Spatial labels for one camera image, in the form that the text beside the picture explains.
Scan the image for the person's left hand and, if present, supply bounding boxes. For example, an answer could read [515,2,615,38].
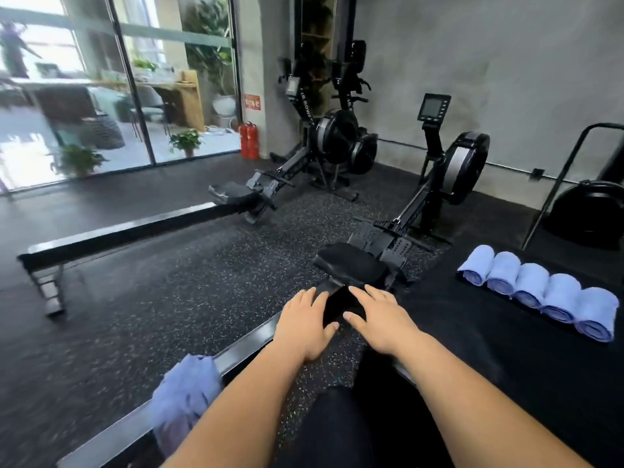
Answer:
[273,286,340,364]

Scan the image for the person's right hand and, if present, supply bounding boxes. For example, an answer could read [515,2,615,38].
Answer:
[343,284,425,358]

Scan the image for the black cloth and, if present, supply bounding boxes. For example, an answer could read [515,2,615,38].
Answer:
[322,285,367,328]

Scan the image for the person's left forearm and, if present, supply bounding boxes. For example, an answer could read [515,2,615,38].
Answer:
[162,342,309,468]

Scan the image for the person's right forearm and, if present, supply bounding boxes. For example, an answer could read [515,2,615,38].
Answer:
[392,330,594,468]

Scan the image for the black rowing machine seat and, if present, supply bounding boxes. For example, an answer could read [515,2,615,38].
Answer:
[312,242,392,289]
[208,181,260,206]

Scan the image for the person's black trousers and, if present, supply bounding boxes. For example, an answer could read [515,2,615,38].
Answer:
[275,343,456,468]

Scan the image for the rolled blue towel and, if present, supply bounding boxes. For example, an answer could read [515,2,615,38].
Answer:
[513,262,551,309]
[457,245,496,287]
[540,273,583,324]
[573,286,620,343]
[486,251,522,296]

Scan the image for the black folded rowing machine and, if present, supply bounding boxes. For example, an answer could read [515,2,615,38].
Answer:
[331,40,379,177]

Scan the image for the black platform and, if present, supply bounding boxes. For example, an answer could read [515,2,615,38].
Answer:
[397,204,624,468]

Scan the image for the black rowing machine square monitor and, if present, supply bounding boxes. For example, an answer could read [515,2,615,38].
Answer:
[56,94,490,468]

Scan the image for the crumpled blue towel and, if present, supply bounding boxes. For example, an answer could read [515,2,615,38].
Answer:
[148,354,224,460]

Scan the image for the small potted plant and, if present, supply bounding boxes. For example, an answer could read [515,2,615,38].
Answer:
[168,128,203,159]

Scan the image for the wooden desk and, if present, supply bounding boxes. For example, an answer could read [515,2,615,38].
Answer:
[95,69,206,133]

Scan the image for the grey chair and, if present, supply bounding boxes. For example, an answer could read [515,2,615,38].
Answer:
[131,85,172,137]

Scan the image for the tall plant in white pot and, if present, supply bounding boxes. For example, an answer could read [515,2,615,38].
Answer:
[181,0,241,118]

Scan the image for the woven grey stool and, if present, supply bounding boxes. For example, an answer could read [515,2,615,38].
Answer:
[78,114,126,151]

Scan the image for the wooden shelf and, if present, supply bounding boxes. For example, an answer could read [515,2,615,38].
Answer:
[298,0,338,61]

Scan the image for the bushy potted plant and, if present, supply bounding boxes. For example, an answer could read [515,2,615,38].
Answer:
[49,143,109,179]

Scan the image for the grey wall conduit pipe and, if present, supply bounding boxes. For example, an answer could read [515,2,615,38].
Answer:
[378,137,582,185]

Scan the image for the black rowing machine long rail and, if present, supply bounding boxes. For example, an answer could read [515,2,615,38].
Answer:
[17,75,362,317]

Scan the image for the black exercise machine with handle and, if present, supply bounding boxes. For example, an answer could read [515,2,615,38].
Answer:
[521,122,624,252]

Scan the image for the black window frame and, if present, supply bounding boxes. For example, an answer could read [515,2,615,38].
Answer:
[0,0,243,195]

